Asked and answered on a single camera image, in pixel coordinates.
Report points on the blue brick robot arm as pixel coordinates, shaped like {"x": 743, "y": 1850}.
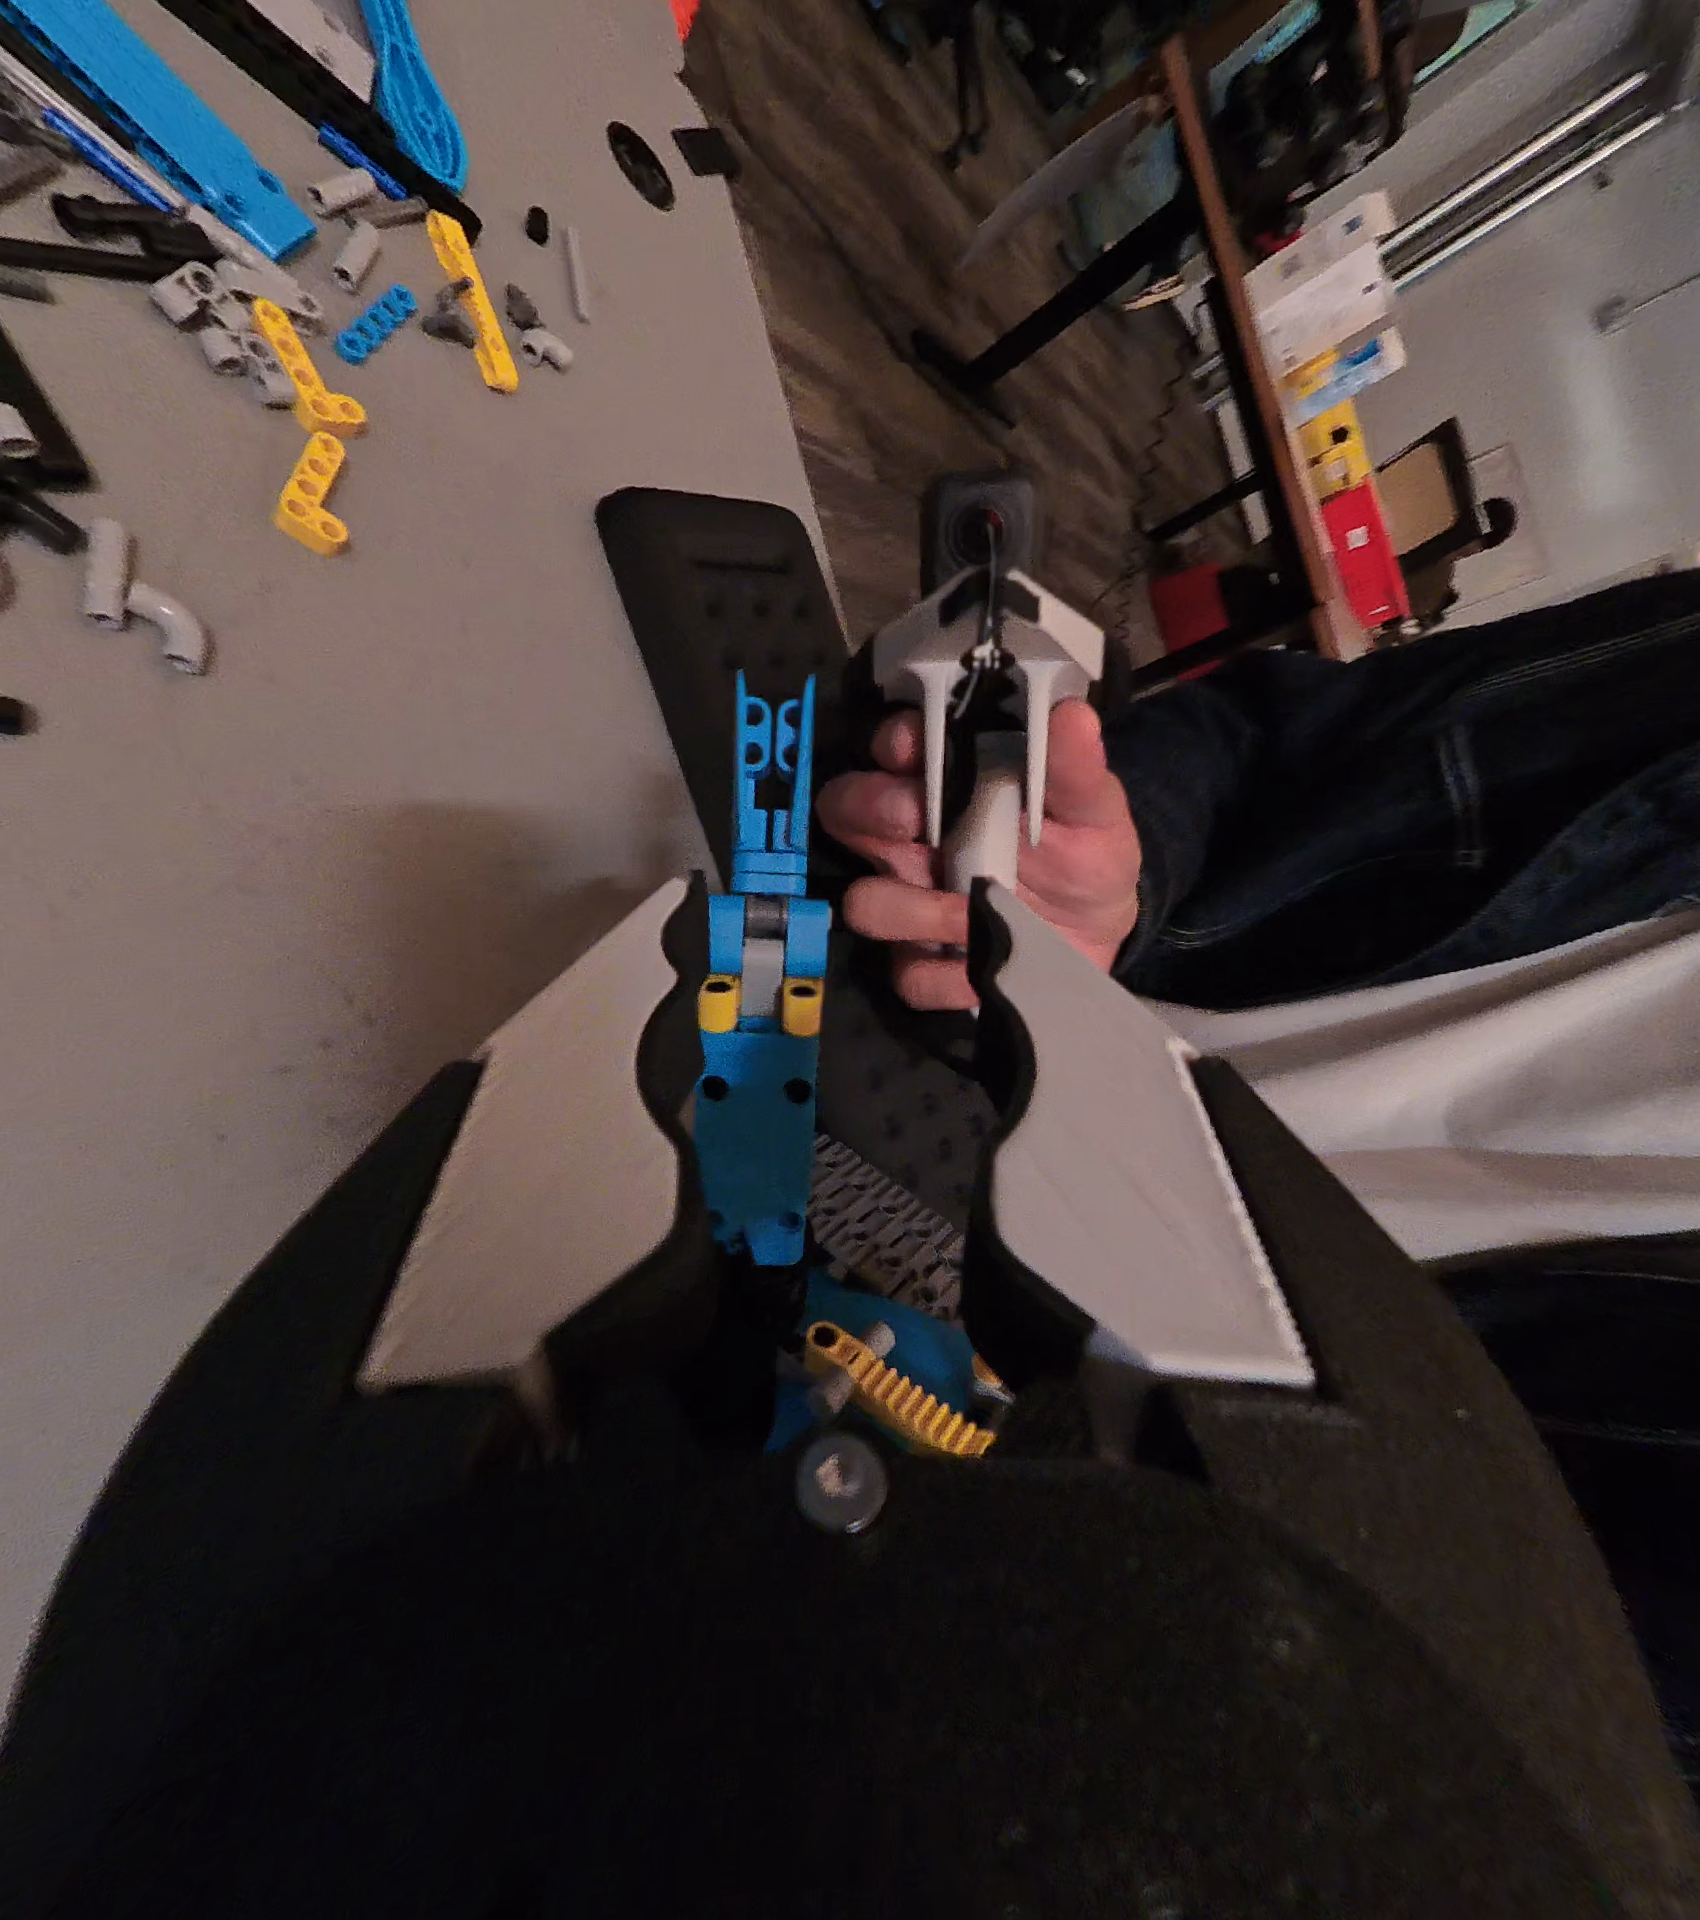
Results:
{"x": 761, "y": 1079}

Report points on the black round disc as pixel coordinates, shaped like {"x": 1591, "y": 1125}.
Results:
{"x": 638, "y": 165}

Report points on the person's right hand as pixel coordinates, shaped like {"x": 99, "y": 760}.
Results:
{"x": 1071, "y": 842}

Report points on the pile of small brick parts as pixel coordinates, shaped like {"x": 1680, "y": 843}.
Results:
{"x": 114, "y": 303}

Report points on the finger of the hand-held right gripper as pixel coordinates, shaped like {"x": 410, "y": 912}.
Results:
{"x": 936, "y": 749}
{"x": 1038, "y": 749}

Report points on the grey desk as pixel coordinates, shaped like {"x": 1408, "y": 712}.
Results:
{"x": 264, "y": 899}

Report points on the dark denim jacket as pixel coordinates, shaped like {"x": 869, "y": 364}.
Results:
{"x": 1675, "y": 1499}

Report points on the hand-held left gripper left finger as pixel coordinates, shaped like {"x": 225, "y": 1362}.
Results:
{"x": 534, "y": 1201}

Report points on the blue toy brick robot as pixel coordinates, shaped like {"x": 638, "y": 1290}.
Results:
{"x": 898, "y": 1349}

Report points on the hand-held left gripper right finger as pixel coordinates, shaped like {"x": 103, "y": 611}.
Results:
{"x": 1138, "y": 1201}

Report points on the brown-edged work table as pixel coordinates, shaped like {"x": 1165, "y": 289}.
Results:
{"x": 1240, "y": 303}

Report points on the small black plastic piece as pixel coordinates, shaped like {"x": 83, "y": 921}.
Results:
{"x": 705, "y": 152}

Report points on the black perforated mat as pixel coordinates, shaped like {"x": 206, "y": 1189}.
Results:
{"x": 731, "y": 634}

